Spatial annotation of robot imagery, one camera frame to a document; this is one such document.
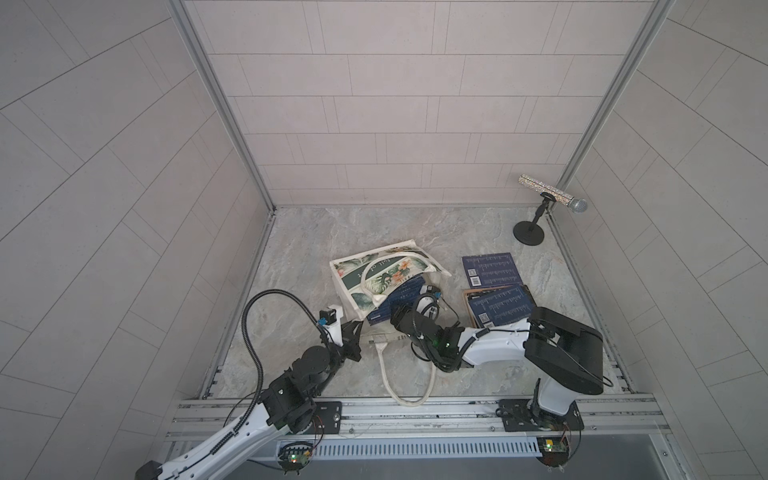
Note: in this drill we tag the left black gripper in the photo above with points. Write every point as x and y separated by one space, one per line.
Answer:
349 346

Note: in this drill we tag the floral canvas tote bag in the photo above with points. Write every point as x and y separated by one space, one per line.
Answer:
366 281

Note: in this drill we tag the black marbled thick book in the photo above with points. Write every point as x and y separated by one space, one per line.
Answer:
467 296

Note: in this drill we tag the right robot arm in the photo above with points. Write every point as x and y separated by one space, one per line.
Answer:
567 352

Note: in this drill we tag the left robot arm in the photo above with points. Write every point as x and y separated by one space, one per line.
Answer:
286 404

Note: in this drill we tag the stack of blue books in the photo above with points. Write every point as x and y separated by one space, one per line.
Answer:
405 294

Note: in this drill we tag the left circuit board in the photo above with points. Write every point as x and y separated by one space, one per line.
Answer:
295 456

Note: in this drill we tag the circuit board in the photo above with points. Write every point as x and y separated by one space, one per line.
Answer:
555 451
295 456

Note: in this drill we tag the black microphone stand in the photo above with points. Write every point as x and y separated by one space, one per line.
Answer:
530 233

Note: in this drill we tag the right circuit board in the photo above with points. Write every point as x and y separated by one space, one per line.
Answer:
555 451

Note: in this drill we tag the glitter microphone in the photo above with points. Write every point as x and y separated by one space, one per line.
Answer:
576 205

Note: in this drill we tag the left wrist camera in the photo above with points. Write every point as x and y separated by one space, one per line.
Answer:
330 320

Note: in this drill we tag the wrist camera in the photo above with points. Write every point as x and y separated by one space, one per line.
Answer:
428 301
330 320

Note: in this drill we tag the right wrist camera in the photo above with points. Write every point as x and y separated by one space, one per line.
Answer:
428 301

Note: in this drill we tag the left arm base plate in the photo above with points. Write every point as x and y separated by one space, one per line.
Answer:
322 417

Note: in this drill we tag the aluminium mounting rail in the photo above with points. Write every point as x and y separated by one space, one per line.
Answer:
440 417

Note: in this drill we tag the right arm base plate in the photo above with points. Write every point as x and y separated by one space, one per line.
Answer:
517 416

